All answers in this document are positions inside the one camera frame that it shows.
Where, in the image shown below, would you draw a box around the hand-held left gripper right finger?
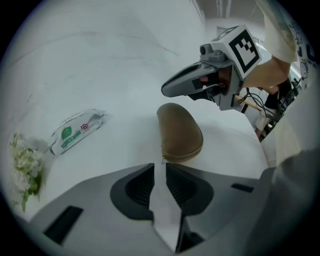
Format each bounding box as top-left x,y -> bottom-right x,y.
165,162 -> 276,254

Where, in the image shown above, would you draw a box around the person's grey trousers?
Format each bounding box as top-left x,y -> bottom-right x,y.
247,149 -> 320,253

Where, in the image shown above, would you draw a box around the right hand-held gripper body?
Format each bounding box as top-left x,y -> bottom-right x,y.
187,24 -> 262,112

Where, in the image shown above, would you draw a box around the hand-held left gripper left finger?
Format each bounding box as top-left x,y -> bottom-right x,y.
29,162 -> 176,256

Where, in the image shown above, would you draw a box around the person's right hand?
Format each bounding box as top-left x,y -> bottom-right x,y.
200,67 -> 232,96

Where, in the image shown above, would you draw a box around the person's right forearm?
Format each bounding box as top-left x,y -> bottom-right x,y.
242,55 -> 292,95

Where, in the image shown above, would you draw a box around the white flower bouquet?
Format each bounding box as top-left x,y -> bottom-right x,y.
9,132 -> 44,213

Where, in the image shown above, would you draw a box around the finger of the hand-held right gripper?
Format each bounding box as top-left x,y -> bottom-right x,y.
161,61 -> 221,99

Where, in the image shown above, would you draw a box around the bundle of black cables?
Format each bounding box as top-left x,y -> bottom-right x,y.
238,77 -> 302,123

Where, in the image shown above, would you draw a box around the white wet wipes packet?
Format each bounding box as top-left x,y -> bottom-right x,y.
47,108 -> 109,156

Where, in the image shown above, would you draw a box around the brown glasses case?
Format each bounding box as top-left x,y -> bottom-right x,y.
156,102 -> 204,165

